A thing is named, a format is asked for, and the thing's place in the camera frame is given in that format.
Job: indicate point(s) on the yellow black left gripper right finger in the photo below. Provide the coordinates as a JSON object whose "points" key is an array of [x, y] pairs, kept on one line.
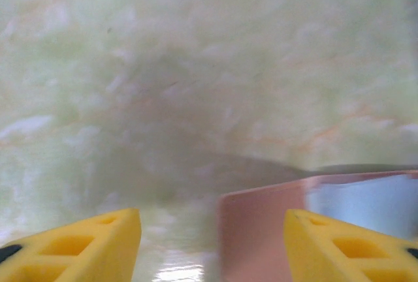
{"points": [[303, 239]]}

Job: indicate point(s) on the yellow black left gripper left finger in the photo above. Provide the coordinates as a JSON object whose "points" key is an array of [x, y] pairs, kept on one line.
{"points": [[124, 229]]}

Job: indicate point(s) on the brown card holder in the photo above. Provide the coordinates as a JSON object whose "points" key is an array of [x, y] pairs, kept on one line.
{"points": [[251, 229]]}

